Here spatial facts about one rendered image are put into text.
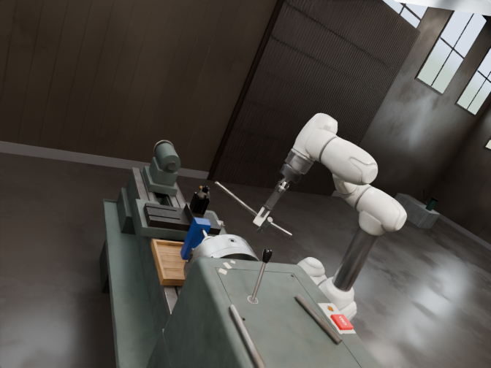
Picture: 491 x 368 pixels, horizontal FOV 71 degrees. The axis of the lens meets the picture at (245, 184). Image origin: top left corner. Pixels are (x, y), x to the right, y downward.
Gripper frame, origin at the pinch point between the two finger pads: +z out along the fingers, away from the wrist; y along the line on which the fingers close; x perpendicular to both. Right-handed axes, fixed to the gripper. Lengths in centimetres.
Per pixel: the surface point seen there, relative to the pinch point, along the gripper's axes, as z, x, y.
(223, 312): 24.0, 5.4, 27.9
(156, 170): 38, -71, -102
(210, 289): 24.4, -1.2, 20.0
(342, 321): 13.3, 42.2, 7.6
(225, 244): 21.1, -5.1, -11.5
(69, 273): 143, -90, -107
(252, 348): 21.8, 15.4, 38.6
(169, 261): 54, -23, -38
